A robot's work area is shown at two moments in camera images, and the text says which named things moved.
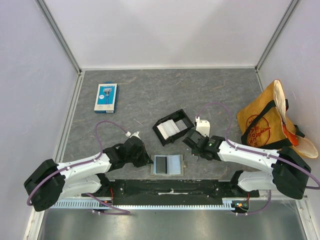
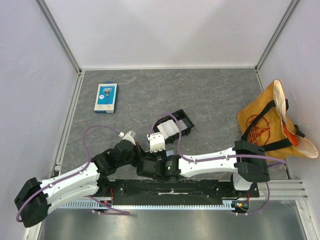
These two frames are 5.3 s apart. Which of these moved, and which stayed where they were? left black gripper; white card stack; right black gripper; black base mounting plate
Moved: right black gripper
Stayed: white card stack; black base mounting plate; left black gripper
